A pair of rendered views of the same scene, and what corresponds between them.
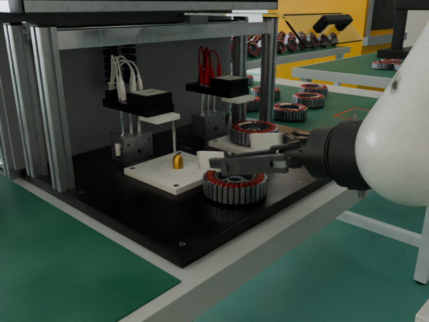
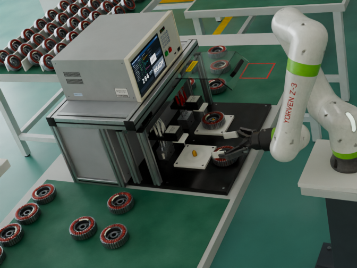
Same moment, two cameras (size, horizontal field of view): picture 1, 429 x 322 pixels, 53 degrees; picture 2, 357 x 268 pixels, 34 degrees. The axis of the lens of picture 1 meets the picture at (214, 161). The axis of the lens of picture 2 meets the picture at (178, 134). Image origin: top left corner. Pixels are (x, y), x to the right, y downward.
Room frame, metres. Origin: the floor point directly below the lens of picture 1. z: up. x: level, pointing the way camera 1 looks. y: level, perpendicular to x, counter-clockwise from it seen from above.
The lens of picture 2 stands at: (-1.27, 0.46, 2.28)
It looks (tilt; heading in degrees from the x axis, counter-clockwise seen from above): 33 degrees down; 351
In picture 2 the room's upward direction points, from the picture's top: 16 degrees counter-clockwise
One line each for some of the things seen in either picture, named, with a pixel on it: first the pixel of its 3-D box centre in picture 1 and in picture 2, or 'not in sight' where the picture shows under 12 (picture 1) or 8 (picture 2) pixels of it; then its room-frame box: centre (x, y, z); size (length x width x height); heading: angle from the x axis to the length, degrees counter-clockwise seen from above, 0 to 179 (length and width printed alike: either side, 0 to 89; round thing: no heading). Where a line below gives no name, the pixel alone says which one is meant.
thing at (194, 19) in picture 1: (192, 20); not in sight; (1.07, 0.05, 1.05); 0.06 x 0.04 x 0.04; 138
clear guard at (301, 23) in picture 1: (272, 26); (206, 70); (1.02, -0.13, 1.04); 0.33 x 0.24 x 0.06; 48
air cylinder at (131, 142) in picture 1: (131, 144); (165, 150); (0.89, 0.18, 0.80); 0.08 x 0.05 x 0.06; 138
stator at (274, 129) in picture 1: (253, 132); (213, 120); (0.97, -0.09, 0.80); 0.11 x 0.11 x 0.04
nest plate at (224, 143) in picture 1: (253, 142); (214, 124); (0.97, -0.09, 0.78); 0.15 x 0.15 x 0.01; 48
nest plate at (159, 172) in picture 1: (178, 170); (195, 156); (0.79, 0.07, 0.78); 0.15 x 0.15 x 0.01; 48
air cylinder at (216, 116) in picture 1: (208, 123); (186, 119); (1.07, 0.02, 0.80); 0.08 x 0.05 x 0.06; 138
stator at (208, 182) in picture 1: (235, 183); (224, 156); (0.69, -0.04, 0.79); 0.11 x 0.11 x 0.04
